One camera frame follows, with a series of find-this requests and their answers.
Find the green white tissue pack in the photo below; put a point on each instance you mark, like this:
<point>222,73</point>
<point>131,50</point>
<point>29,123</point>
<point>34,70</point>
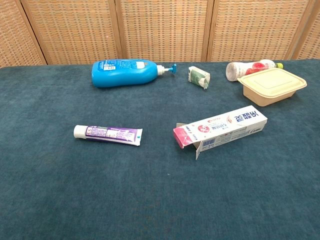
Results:
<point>197,75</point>

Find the purple white toothpaste tube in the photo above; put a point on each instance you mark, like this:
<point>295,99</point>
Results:
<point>112,133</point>

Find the teal table cloth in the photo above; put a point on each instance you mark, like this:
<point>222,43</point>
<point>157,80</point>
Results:
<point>125,187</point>

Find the white pink toothpaste box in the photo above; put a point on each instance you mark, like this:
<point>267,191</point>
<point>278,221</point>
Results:
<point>225,126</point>

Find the woven rattan screen panel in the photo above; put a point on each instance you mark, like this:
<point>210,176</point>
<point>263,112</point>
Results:
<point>12,37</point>
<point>162,30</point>
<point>312,37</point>
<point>250,30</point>
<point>75,30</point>

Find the beige lidded food container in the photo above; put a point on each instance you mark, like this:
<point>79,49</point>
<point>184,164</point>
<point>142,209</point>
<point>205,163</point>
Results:
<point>272,85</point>

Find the clear bottle with red label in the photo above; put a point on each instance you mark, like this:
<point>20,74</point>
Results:
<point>240,70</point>

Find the blue pump lotion bottle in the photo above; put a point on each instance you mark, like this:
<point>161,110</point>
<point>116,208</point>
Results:
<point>120,75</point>

